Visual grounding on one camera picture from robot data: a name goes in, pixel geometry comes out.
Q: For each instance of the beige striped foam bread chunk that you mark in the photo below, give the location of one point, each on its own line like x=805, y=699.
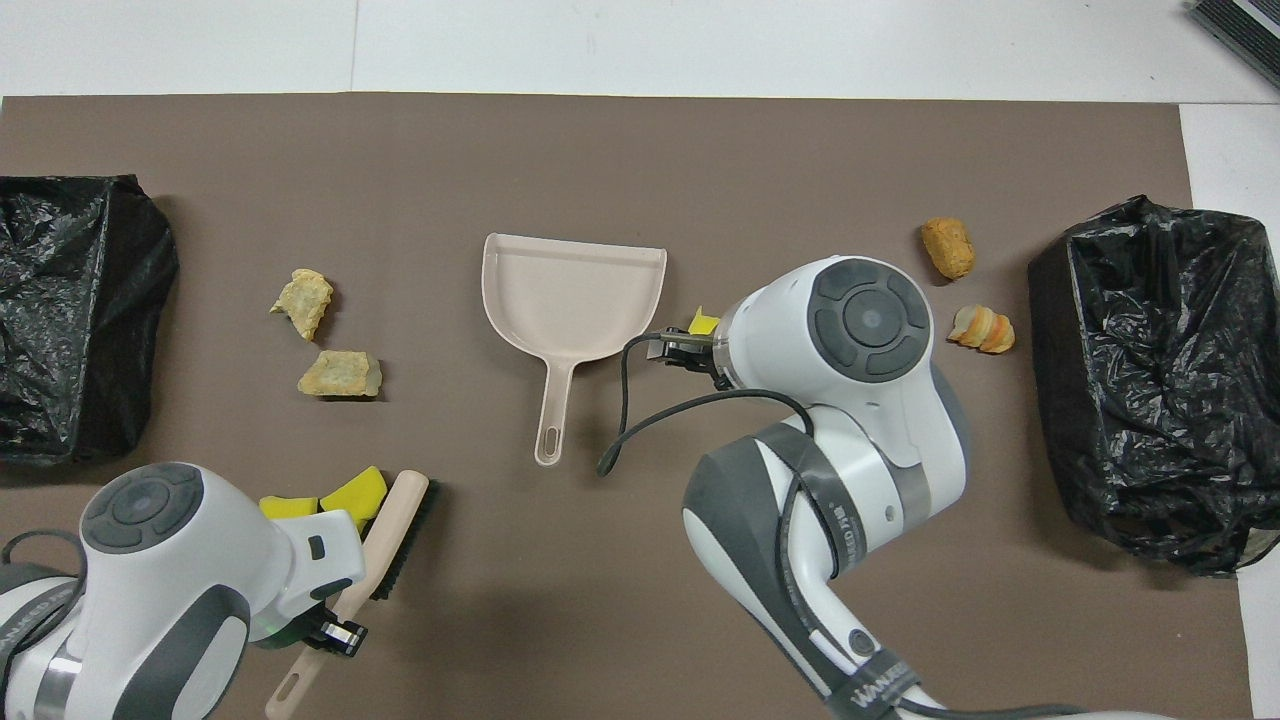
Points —
x=305, y=300

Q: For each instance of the dark grey ribbed device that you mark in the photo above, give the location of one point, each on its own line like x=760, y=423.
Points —
x=1240, y=30

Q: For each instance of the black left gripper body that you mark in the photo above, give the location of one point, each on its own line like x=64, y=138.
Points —
x=300, y=632

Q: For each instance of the brown table mat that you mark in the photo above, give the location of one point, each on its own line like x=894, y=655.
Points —
x=700, y=150

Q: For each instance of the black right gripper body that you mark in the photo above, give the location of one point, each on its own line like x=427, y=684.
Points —
x=690, y=355

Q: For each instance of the beige brush with black bristles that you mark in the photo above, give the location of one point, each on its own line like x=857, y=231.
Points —
x=395, y=520

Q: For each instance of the brown toy bread roll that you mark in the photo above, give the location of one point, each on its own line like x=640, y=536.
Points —
x=948, y=248

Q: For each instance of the notched yellow sponge piece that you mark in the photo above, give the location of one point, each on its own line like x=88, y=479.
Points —
x=704, y=323

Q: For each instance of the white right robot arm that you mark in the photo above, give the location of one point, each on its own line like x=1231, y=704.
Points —
x=880, y=410

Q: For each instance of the orange striped toy croissant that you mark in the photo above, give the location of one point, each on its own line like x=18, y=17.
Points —
x=985, y=330

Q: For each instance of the beige plastic dustpan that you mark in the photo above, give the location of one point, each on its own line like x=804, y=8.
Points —
x=570, y=300

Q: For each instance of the black bag-lined bin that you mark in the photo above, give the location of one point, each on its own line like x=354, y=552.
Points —
x=1150, y=400
x=60, y=300

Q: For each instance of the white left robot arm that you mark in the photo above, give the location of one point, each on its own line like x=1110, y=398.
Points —
x=200, y=560

